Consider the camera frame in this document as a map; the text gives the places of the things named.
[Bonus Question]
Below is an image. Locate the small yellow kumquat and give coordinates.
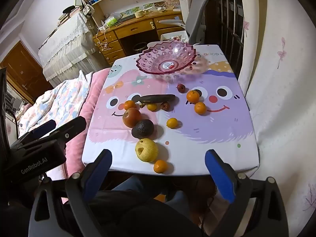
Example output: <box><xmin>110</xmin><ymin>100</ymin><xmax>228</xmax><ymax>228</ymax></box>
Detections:
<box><xmin>147</xmin><ymin>103</ymin><xmax>157</xmax><ymax>112</ymax></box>
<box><xmin>166</xmin><ymin>118</ymin><xmax>178</xmax><ymax>129</ymax></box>

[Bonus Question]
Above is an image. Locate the grey office chair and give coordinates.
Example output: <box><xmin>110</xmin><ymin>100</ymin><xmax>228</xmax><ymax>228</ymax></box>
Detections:
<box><xmin>159</xmin><ymin>0</ymin><xmax>210</xmax><ymax>44</ymax></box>

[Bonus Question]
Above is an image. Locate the white storage bin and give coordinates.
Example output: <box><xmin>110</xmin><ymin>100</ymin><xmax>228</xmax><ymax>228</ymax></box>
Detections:
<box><xmin>160</xmin><ymin>31</ymin><xmax>189</xmax><ymax>43</ymax></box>

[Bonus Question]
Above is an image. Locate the yellow pear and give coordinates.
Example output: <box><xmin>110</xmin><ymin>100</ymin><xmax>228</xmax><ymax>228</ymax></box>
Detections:
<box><xmin>135</xmin><ymin>138</ymin><xmax>159</xmax><ymax>163</ymax></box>

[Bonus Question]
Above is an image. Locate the dark avocado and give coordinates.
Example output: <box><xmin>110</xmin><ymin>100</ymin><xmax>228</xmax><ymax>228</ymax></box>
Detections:
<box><xmin>131</xmin><ymin>119</ymin><xmax>154</xmax><ymax>139</ymax></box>

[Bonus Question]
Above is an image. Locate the small red fruit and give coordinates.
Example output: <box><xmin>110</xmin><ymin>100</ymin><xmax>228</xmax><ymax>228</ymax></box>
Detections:
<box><xmin>177</xmin><ymin>84</ymin><xmax>186</xmax><ymax>94</ymax></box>
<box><xmin>161</xmin><ymin>102</ymin><xmax>170</xmax><ymax>111</ymax></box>

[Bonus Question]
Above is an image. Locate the cartoon printed tablecloth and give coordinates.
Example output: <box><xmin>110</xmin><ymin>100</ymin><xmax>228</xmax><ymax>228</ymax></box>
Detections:
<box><xmin>82</xmin><ymin>44</ymin><xmax>259</xmax><ymax>176</ymax></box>

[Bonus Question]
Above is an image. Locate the pink plastic fruit bowl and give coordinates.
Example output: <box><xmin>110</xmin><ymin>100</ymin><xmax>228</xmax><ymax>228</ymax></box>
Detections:
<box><xmin>136</xmin><ymin>41</ymin><xmax>197</xmax><ymax>75</ymax></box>

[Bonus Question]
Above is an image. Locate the small red fruit lower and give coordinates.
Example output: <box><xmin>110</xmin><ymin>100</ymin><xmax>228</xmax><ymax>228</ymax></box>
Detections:
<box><xmin>161</xmin><ymin>102</ymin><xmax>170</xmax><ymax>111</ymax></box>

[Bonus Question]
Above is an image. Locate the metal window grille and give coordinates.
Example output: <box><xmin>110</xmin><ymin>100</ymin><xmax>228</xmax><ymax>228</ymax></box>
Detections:
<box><xmin>212</xmin><ymin>0</ymin><xmax>245</xmax><ymax>55</ymax></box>

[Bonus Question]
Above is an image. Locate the wooden door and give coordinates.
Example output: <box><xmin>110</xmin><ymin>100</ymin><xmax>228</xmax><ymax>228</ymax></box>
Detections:
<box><xmin>1</xmin><ymin>41</ymin><xmax>53</xmax><ymax>103</ymax></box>

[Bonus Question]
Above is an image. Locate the green tissue pack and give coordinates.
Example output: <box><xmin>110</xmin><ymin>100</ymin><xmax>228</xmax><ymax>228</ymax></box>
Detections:
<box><xmin>104</xmin><ymin>16</ymin><xmax>118</xmax><ymax>27</ymax></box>

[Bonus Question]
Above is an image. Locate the floral quilt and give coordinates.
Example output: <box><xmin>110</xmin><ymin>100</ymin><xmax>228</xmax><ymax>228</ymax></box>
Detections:
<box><xmin>18</xmin><ymin>71</ymin><xmax>93</xmax><ymax>137</ymax></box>

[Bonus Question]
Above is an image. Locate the pink bed blanket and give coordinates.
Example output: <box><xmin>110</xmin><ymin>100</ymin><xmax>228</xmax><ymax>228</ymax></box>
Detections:
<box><xmin>46</xmin><ymin>67</ymin><xmax>112</xmax><ymax>204</ymax></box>

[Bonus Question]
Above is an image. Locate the lace covered cabinet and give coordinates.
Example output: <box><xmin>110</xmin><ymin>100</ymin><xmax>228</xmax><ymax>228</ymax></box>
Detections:
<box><xmin>38</xmin><ymin>12</ymin><xmax>110</xmax><ymax>87</ymax></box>

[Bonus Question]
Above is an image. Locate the wooden desk with drawers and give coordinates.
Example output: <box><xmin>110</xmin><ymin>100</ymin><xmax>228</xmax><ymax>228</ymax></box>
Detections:
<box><xmin>93</xmin><ymin>10</ymin><xmax>182</xmax><ymax>65</ymax></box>

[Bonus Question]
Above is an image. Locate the small red fruit upper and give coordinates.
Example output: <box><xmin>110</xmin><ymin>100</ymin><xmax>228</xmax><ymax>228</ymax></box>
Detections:
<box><xmin>177</xmin><ymin>84</ymin><xmax>186</xmax><ymax>94</ymax></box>

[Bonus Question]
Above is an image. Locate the small orange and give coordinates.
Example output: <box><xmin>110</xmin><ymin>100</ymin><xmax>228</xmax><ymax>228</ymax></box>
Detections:
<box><xmin>153</xmin><ymin>159</ymin><xmax>168</xmax><ymax>173</ymax></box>

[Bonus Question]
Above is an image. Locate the dark overripe banana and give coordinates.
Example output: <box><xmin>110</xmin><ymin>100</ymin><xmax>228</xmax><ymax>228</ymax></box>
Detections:
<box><xmin>139</xmin><ymin>94</ymin><xmax>176</xmax><ymax>104</ymax></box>

